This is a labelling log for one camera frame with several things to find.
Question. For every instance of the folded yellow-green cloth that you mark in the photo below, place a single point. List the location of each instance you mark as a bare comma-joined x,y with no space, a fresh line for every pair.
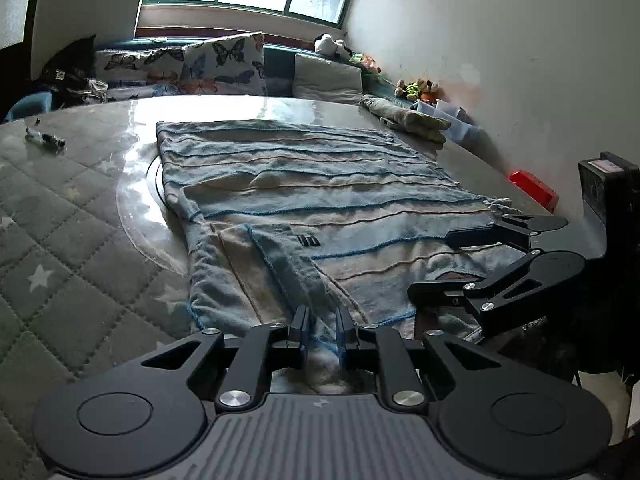
405,115

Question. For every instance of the brown and green plush toy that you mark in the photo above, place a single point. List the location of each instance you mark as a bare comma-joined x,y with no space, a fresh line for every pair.
407,90

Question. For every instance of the long butterfly print cushion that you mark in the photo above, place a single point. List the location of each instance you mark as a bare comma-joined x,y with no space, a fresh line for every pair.
135,62

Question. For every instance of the dark clothes pile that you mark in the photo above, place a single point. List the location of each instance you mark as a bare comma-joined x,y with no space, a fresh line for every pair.
70,67

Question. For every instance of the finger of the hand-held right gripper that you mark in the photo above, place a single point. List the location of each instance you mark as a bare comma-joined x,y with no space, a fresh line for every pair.
470,237
440,292

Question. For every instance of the red plastic stool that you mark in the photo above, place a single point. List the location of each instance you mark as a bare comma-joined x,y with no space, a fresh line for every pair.
532,185

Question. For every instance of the large butterfly print pillow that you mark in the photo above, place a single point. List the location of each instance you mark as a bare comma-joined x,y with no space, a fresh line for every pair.
225,62

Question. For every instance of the blue beige striped cloth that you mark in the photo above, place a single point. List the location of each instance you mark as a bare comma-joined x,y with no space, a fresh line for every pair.
325,195

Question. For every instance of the white remote control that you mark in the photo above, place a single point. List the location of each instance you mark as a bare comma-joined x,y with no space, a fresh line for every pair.
387,122

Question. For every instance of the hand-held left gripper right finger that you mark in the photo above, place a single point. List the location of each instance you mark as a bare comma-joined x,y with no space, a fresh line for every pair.
344,335

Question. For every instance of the black and white plush toy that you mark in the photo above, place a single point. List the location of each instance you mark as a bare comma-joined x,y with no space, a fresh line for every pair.
327,44

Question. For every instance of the grey pillow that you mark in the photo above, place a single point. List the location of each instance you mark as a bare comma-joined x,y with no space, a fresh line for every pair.
325,77

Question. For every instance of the pink plush toy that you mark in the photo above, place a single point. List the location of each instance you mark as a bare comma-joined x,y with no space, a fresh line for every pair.
367,62

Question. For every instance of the clear plastic storage box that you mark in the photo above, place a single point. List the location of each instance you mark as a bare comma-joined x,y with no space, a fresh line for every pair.
450,120

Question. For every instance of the dark door with frosted glass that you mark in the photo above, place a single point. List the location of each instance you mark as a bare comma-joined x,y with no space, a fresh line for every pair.
20,10

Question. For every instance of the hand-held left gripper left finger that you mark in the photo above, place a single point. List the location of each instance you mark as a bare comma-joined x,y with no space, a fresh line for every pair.
302,335

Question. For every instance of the blue sofa bench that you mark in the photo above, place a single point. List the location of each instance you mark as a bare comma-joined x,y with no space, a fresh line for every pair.
277,67

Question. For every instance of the round black induction cooker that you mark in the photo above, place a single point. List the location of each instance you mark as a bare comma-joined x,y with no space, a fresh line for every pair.
140,200

